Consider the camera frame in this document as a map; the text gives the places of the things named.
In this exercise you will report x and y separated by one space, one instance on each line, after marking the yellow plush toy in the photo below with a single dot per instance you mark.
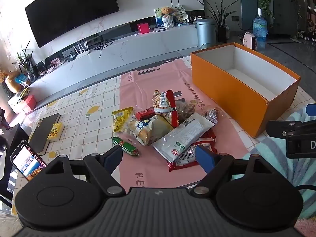
13 81

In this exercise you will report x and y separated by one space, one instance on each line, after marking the wall socket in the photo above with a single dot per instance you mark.
235 18

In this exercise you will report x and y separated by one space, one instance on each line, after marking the black television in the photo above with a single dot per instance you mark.
74 9

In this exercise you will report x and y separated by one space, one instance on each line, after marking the brown teddy bear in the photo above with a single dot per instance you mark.
166 11

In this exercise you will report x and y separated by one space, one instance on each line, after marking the silver trash bin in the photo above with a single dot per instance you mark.
206 34

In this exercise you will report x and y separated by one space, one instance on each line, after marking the clear packet of brown snacks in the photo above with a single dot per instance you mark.
185 111

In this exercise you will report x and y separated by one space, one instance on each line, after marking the yellow duck tissue pack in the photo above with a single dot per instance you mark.
55 132

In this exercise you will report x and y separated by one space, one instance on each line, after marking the large red snack packet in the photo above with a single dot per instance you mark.
185 156

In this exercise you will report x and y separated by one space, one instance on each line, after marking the yellow snack packet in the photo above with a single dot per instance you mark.
121 118

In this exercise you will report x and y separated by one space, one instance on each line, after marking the red and white nut packet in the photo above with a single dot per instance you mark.
163 103

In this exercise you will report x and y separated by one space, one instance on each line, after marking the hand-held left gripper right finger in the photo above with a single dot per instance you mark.
205 158

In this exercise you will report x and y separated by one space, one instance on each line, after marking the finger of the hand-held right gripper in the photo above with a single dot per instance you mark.
312 110
281 127

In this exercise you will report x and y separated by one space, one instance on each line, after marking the small potted green plant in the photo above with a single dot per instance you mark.
26 61

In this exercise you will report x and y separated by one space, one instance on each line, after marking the round paper fan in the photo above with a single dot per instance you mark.
179 12

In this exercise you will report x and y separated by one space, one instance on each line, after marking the large blue water bottle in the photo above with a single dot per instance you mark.
259 29

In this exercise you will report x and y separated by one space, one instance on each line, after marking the bread packet with blue label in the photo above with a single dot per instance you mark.
148 128

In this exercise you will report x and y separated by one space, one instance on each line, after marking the pink heater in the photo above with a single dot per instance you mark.
249 40

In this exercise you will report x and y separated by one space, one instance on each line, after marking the white marble television console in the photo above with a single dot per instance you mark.
123 47

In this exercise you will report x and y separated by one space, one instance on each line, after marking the white basket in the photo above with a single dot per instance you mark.
167 22

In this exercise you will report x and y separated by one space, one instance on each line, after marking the flat white scale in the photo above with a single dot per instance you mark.
160 29

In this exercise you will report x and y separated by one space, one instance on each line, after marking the flat black box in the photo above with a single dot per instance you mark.
42 133

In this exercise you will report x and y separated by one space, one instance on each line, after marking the blue grey cabinet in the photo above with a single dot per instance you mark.
284 17

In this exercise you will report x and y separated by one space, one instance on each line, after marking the smartphone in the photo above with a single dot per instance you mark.
24 160

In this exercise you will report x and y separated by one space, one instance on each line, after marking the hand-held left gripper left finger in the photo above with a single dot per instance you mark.
112 156

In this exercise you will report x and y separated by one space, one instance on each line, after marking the red storage box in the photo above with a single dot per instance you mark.
30 102

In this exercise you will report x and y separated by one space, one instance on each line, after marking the green wrapped sausage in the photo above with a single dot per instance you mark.
123 144

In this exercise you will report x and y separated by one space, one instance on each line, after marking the small red snack packet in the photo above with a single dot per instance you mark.
144 113

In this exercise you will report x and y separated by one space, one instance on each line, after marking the white router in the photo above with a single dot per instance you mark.
81 50

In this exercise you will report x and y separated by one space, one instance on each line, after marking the orange cardboard box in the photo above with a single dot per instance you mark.
222 91

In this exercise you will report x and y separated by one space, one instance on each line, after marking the black side table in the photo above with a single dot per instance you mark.
12 138

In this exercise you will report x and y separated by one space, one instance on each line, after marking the teal striped blanket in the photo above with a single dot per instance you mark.
271 158

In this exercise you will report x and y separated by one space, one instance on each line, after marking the long white snack packet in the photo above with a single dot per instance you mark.
182 133

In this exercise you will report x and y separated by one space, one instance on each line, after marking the potted long leaf plant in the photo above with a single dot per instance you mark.
221 33

